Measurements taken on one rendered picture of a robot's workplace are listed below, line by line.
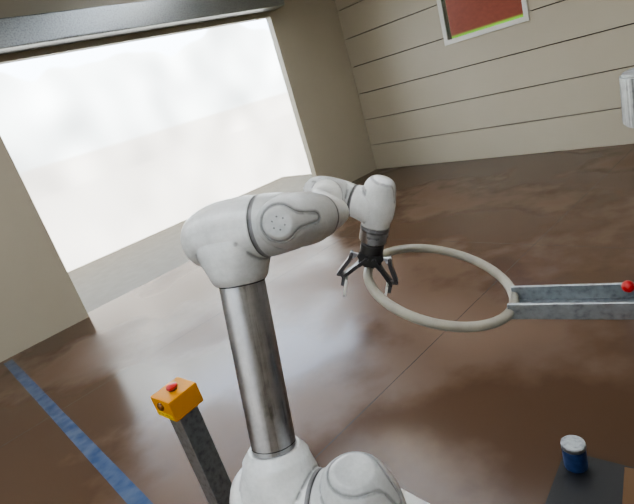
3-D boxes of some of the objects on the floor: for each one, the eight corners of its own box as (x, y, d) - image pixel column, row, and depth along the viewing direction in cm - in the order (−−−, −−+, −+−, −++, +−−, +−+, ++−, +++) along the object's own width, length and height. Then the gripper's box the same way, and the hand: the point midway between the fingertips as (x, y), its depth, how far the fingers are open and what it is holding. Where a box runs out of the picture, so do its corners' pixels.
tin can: (576, 477, 213) (573, 454, 208) (558, 463, 222) (555, 441, 218) (594, 466, 215) (591, 443, 211) (575, 453, 224) (572, 431, 220)
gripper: (332, 240, 151) (326, 297, 162) (412, 252, 148) (401, 309, 159) (335, 230, 158) (329, 285, 168) (412, 241, 155) (401, 297, 165)
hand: (364, 294), depth 163 cm, fingers open, 13 cm apart
